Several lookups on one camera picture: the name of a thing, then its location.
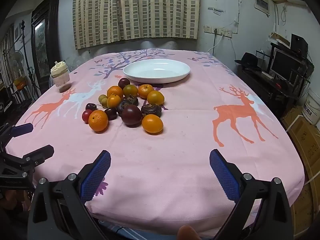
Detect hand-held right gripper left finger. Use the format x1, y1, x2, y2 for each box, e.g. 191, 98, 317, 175
27, 150, 112, 240

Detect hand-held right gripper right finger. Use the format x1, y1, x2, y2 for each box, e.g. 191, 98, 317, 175
209, 149, 294, 240

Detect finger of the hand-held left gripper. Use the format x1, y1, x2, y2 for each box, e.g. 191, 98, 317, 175
0, 122, 34, 145
21, 144, 55, 170

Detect large orange tangerine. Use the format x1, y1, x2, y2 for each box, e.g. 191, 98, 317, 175
88, 110, 109, 132

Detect red cherry tomato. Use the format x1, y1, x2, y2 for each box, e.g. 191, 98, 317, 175
82, 109, 93, 124

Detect dark purple plum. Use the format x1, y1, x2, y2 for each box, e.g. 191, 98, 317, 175
121, 104, 142, 128

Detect dark brown rough fruit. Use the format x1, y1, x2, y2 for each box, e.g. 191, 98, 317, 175
141, 103, 162, 118
122, 95, 139, 107
117, 101, 129, 117

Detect yellow-green round fruit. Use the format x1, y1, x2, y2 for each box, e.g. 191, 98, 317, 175
123, 84, 139, 98

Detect dark red plum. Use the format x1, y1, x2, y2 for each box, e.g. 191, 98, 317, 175
118, 77, 131, 89

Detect white oval plate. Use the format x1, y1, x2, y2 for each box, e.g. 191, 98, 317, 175
123, 59, 191, 84

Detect person's right hand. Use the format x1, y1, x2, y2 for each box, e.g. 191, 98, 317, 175
177, 225, 200, 240

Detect pink printed tablecloth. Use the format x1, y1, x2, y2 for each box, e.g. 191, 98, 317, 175
5, 48, 307, 238

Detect clear bottle with cream lid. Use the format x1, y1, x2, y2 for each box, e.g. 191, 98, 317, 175
50, 61, 72, 93

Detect standing fan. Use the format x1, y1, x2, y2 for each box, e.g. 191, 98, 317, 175
10, 51, 24, 80

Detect black metal stand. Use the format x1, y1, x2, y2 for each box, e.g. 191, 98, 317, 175
20, 20, 40, 98

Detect dark wooden framed panel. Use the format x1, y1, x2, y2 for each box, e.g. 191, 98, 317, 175
31, 0, 60, 80

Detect cardboard boxes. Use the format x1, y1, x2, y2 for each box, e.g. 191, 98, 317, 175
282, 105, 320, 240

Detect black desk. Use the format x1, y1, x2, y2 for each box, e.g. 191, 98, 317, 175
236, 64, 313, 118

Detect white bucket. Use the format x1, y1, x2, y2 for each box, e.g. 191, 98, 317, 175
301, 90, 320, 125

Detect black hat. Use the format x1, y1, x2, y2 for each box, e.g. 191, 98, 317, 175
234, 52, 262, 68

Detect black monitor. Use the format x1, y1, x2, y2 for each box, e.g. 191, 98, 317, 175
270, 49, 304, 80

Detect small cardboard box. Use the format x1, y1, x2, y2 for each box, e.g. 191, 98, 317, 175
269, 31, 292, 49

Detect black speaker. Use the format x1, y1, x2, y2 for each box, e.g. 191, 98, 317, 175
290, 34, 308, 53

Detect beige checked curtain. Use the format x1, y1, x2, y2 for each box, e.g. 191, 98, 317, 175
72, 0, 201, 50

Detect white cable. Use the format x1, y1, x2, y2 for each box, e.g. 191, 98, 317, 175
207, 33, 224, 53

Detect white wall panel box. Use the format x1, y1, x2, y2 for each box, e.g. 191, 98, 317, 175
254, 0, 270, 15

